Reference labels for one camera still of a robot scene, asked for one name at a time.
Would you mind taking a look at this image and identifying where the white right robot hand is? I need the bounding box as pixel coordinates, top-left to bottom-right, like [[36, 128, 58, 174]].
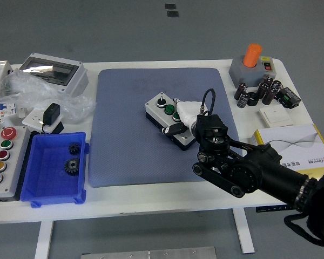
[[161, 97, 206, 135]]

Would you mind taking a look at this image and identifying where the grey four-button control box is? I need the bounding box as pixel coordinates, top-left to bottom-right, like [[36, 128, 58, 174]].
[[145, 92, 198, 152]]

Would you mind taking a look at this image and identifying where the grey five-button control station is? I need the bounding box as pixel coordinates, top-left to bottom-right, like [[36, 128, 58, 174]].
[[0, 126, 30, 202]]

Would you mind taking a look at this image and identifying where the black capacitor with grey print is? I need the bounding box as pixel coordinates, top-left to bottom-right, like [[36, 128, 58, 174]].
[[237, 92, 250, 108]]

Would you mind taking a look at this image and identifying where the grey-blue textured mat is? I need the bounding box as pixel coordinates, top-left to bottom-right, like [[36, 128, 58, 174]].
[[87, 67, 246, 188]]

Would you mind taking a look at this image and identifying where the orange cylinder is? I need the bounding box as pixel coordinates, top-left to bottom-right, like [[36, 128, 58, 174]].
[[242, 44, 263, 68]]

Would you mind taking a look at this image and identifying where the black module with green terminal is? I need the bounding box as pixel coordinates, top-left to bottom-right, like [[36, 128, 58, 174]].
[[275, 86, 302, 110]]

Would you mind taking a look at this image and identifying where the white and yellow cardboard box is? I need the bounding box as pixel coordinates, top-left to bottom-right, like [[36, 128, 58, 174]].
[[249, 124, 324, 178]]

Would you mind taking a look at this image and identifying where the small black bevel gear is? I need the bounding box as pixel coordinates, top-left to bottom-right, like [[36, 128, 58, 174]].
[[68, 142, 81, 155]]

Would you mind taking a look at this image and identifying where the black table control panel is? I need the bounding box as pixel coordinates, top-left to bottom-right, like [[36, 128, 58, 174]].
[[255, 205, 292, 213]]

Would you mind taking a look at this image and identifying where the large black bevel gear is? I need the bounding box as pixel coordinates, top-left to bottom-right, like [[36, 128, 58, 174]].
[[63, 158, 81, 176]]

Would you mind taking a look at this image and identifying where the white table leg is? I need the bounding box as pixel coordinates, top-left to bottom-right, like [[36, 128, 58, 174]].
[[34, 220, 55, 259], [231, 208, 256, 254]]

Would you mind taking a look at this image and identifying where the black power adapter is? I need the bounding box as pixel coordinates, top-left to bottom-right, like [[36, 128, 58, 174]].
[[42, 103, 65, 135]]

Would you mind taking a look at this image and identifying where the grey metal plate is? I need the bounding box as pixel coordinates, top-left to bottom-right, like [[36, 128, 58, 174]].
[[80, 246, 217, 259]]

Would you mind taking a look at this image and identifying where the blue plastic bin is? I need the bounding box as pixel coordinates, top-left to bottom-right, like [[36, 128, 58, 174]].
[[19, 131, 90, 208]]

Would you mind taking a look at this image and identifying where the clear plastic bag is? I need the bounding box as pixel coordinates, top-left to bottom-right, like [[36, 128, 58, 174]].
[[0, 68, 97, 125]]

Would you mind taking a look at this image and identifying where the white circuit breaker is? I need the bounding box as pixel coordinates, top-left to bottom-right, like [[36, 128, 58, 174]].
[[0, 102, 18, 126]]

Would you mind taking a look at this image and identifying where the white rectangular box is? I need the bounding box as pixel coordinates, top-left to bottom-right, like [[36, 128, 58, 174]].
[[0, 60, 14, 99]]

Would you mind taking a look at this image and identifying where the grey switch box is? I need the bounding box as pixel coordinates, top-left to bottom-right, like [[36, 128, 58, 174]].
[[228, 56, 278, 88]]

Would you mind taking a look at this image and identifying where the black ring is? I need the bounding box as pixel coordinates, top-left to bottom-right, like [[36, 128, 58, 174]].
[[247, 92, 259, 106]]

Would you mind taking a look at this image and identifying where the white wall switch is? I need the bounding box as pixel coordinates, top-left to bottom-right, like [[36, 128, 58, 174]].
[[259, 104, 294, 127]]

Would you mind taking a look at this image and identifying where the grey enclosure with clear lid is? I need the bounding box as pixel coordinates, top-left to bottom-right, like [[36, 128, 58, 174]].
[[18, 52, 89, 98]]

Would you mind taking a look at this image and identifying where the white wall socket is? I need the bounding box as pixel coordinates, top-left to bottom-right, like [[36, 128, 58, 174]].
[[22, 107, 63, 133]]

